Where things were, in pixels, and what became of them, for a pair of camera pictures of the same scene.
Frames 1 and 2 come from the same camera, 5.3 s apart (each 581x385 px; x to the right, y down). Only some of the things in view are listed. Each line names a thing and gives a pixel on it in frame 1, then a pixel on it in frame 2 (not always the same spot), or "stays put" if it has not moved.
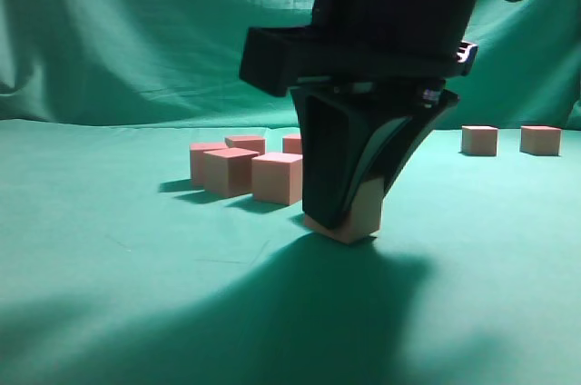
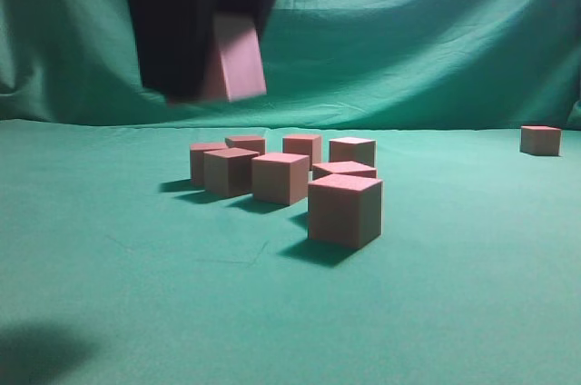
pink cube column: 479,140 -> 233,65
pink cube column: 277,177 stays put
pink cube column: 540,140 stays put
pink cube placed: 247,143 stays put
